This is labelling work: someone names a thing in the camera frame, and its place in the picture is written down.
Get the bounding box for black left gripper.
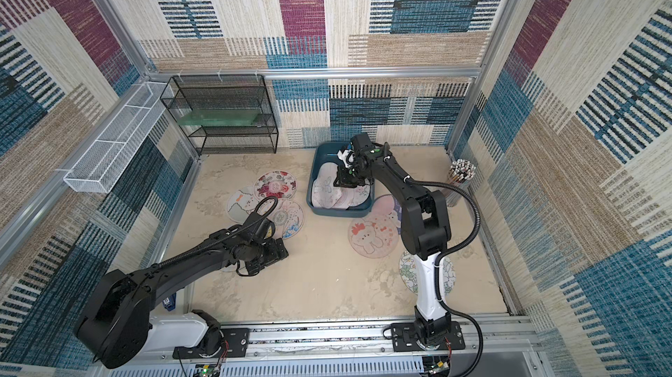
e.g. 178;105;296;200
248;238;292;275

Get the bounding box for white butterfly coaster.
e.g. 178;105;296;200
311;163;352;210

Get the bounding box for pink kitty ring coaster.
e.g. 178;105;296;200
332;186;370;210

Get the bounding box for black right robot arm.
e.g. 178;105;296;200
334;133;485;376

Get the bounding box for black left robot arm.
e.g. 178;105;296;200
73;196;289;369

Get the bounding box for teal plastic storage box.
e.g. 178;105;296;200
306;141;375;218

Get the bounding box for purple space bunny coaster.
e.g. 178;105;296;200
371;194;402;233

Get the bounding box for white colourful doodle coaster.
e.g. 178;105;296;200
269;200;305;240

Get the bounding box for white cat coaster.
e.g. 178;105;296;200
226;186;259;224

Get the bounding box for pink bear bow coaster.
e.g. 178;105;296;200
348;214;400;259

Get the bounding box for red rose floral coaster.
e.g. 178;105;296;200
253;170;298;200

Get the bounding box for clear cup of pencils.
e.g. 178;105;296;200
441;159;476;207

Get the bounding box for white green floral coaster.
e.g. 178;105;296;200
399;251;457;296

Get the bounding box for green board on shelf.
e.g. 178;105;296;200
177;109;261;127

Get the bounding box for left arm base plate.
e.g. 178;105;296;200
173;328;250;361

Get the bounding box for black wire mesh shelf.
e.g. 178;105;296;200
159;74;279;156

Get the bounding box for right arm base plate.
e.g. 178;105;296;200
383;321;467;352

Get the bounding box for white wire mesh basket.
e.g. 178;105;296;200
64;81;166;194

